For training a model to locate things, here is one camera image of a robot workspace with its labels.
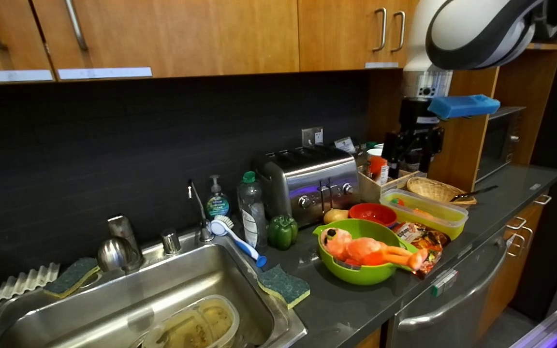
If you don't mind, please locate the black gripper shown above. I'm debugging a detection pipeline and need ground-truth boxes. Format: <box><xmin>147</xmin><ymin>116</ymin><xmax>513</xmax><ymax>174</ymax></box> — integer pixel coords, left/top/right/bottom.
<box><xmin>383</xmin><ymin>95</ymin><xmax>447</xmax><ymax>180</ymax></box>

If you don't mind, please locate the orange toy carrot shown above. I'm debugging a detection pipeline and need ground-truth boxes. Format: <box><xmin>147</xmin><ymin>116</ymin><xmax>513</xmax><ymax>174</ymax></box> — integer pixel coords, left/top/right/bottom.
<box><xmin>408</xmin><ymin>203</ymin><xmax>449</xmax><ymax>226</ymax></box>

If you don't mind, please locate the red bowl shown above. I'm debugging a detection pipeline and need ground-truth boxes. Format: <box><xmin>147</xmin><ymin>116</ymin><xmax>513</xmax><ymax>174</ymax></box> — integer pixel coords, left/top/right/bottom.
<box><xmin>346</xmin><ymin>201</ymin><xmax>400</xmax><ymax>228</ymax></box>

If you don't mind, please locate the tan toy potato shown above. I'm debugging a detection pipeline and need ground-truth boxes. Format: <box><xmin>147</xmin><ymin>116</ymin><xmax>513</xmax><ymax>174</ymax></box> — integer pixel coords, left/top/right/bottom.
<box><xmin>321</xmin><ymin>207</ymin><xmax>352</xmax><ymax>226</ymax></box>

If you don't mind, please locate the light green bowl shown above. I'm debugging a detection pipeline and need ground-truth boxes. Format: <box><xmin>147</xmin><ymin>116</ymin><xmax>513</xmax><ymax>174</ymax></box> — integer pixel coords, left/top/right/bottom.
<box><xmin>310</xmin><ymin>216</ymin><xmax>422</xmax><ymax>288</ymax></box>

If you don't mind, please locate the green toy bell pepper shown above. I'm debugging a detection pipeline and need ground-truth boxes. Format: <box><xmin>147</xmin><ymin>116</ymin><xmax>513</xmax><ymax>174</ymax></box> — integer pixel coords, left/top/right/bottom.
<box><xmin>265</xmin><ymin>213</ymin><xmax>302</xmax><ymax>251</ymax></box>

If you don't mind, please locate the white cup with red lid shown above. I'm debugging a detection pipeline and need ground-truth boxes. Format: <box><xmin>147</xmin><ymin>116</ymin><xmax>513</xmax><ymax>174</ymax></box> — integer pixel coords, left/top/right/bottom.
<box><xmin>366</xmin><ymin>153</ymin><xmax>391</xmax><ymax>185</ymax></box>

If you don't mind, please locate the wicker basket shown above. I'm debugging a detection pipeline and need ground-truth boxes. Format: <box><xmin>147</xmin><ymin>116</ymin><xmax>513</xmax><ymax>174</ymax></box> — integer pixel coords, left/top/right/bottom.
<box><xmin>404</xmin><ymin>174</ymin><xmax>480</xmax><ymax>209</ymax></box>

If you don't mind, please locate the tall wooden shelf unit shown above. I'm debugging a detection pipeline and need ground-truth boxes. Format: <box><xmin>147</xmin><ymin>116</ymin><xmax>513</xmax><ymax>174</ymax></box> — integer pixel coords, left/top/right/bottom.
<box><xmin>364</xmin><ymin>40</ymin><xmax>557</xmax><ymax>195</ymax></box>

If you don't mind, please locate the wooden crate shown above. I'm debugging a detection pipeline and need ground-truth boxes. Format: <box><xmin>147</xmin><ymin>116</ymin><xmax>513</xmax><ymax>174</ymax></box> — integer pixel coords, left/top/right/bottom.
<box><xmin>354</xmin><ymin>162</ymin><xmax>422</xmax><ymax>205</ymax></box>

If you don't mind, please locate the white power plug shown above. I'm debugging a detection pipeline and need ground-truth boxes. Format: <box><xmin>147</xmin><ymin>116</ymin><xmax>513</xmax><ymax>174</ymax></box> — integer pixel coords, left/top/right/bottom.
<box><xmin>333</xmin><ymin>135</ymin><xmax>358</xmax><ymax>156</ymax></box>

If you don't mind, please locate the clear container yellow rim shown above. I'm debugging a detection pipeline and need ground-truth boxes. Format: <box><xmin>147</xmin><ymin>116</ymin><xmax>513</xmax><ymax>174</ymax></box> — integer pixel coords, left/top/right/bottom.
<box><xmin>379</xmin><ymin>187</ymin><xmax>472</xmax><ymax>242</ymax></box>

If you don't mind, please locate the black spoon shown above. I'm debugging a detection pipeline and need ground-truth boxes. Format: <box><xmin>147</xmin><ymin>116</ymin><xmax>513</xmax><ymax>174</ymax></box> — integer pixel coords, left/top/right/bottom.
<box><xmin>451</xmin><ymin>184</ymin><xmax>501</xmax><ymax>203</ymax></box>

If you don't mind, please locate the steel microwave oven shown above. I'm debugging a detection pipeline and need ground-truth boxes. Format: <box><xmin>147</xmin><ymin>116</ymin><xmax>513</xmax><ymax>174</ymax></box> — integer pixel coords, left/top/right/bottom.
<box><xmin>476</xmin><ymin>104</ymin><xmax>526</xmax><ymax>184</ymax></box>

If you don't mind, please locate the colourful snack packet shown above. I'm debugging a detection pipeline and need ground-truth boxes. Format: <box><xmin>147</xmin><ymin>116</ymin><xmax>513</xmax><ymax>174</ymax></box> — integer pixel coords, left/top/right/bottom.
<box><xmin>391</xmin><ymin>220</ymin><xmax>453</xmax><ymax>280</ymax></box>

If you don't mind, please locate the wooden cabinet door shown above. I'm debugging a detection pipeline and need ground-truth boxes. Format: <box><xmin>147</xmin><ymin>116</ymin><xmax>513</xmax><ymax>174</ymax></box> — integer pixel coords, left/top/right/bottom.
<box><xmin>0</xmin><ymin>0</ymin><xmax>56</xmax><ymax>85</ymax></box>
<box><xmin>296</xmin><ymin>0</ymin><xmax>393</xmax><ymax>73</ymax></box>
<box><xmin>29</xmin><ymin>0</ymin><xmax>304</xmax><ymax>81</ymax></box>
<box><xmin>387</xmin><ymin>0</ymin><xmax>422</xmax><ymax>69</ymax></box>

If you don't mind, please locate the silver toaster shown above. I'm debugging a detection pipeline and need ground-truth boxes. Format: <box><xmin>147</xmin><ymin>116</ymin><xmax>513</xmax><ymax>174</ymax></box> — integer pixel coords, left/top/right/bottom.
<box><xmin>255</xmin><ymin>143</ymin><xmax>362</xmax><ymax>230</ymax></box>

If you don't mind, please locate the stainless steel dishwasher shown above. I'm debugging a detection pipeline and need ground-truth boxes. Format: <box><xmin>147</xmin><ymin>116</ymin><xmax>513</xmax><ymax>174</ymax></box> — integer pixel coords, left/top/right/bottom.
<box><xmin>385</xmin><ymin>232</ymin><xmax>515</xmax><ymax>348</ymax></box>

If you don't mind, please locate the wooden drawer cabinet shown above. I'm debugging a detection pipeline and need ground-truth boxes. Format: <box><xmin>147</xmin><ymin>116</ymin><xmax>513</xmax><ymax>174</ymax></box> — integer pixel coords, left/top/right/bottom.
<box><xmin>474</xmin><ymin>191</ymin><xmax>555</xmax><ymax>340</ymax></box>

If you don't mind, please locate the clear bottle green cap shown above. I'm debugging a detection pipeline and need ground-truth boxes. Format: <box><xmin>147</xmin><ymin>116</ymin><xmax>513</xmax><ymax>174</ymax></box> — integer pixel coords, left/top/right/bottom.
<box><xmin>236</xmin><ymin>168</ymin><xmax>269</xmax><ymax>251</ymax></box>

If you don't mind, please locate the green yellow sponge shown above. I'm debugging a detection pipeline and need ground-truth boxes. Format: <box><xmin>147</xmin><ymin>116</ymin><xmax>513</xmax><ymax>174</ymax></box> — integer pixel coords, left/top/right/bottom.
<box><xmin>255</xmin><ymin>263</ymin><xmax>313</xmax><ymax>311</ymax></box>
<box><xmin>41</xmin><ymin>255</ymin><xmax>105</xmax><ymax>300</ymax></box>

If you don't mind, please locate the wooden base cabinet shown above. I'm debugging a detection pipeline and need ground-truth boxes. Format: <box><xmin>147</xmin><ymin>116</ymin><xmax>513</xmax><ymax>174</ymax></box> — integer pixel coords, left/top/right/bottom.
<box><xmin>354</xmin><ymin>327</ymin><xmax>385</xmax><ymax>348</ymax></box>

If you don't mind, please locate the soap dispenser bottle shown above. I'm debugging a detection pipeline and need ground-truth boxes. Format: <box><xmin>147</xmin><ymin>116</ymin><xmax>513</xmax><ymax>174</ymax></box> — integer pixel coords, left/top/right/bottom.
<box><xmin>203</xmin><ymin>172</ymin><xmax>232</xmax><ymax>220</ymax></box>

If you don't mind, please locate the white blue dish brush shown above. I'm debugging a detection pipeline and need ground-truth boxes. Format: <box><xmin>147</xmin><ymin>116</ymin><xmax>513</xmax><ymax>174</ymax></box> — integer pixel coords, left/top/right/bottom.
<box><xmin>205</xmin><ymin>214</ymin><xmax>271</xmax><ymax>271</ymax></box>

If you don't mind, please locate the grey robot stand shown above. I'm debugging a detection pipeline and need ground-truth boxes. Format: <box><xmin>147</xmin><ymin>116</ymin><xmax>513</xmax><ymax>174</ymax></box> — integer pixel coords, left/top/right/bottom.
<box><xmin>509</xmin><ymin>284</ymin><xmax>557</xmax><ymax>348</ymax></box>

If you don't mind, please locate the thin chrome tap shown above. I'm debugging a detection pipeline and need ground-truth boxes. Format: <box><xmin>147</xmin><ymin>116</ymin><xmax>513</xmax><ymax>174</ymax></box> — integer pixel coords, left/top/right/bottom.
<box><xmin>186</xmin><ymin>180</ymin><xmax>213</xmax><ymax>243</ymax></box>

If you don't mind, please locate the chrome sink lever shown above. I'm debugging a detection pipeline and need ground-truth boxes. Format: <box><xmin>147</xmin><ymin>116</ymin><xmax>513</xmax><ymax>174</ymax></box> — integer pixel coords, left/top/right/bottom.
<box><xmin>159</xmin><ymin>230</ymin><xmax>184</xmax><ymax>255</ymax></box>

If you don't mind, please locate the clear plastic tub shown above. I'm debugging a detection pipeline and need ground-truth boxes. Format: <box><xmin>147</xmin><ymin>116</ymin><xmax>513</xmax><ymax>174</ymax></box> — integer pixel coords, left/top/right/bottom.
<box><xmin>137</xmin><ymin>292</ymin><xmax>242</xmax><ymax>348</ymax></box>

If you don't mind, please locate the chrome faucet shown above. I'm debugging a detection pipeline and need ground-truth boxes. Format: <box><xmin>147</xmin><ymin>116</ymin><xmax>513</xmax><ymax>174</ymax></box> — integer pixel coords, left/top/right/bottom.
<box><xmin>95</xmin><ymin>213</ymin><xmax>147</xmax><ymax>276</ymax></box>

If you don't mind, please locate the long white label strip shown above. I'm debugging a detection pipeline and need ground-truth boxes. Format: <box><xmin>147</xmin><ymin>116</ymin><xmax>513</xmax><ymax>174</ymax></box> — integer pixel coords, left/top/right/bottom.
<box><xmin>56</xmin><ymin>64</ymin><xmax>155</xmax><ymax>81</ymax></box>
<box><xmin>0</xmin><ymin>66</ymin><xmax>56</xmax><ymax>83</ymax></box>

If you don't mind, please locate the stainless steel sink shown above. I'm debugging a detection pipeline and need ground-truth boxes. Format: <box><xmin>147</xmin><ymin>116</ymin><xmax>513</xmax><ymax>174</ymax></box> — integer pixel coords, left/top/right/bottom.
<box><xmin>0</xmin><ymin>232</ymin><xmax>310</xmax><ymax>348</ymax></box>

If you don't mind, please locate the white ribbed dish rack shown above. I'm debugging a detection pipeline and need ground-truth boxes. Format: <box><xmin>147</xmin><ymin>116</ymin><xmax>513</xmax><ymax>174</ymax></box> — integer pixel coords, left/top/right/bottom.
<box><xmin>0</xmin><ymin>259</ymin><xmax>62</xmax><ymax>305</ymax></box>

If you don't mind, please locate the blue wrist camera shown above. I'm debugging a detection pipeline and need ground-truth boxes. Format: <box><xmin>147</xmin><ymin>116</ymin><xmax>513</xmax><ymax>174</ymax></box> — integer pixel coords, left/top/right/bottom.
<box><xmin>426</xmin><ymin>93</ymin><xmax>503</xmax><ymax>122</ymax></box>

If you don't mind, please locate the wall power outlet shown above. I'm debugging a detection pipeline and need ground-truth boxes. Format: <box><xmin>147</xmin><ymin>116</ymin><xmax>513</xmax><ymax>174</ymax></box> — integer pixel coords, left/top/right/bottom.
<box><xmin>300</xmin><ymin>126</ymin><xmax>327</xmax><ymax>147</ymax></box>

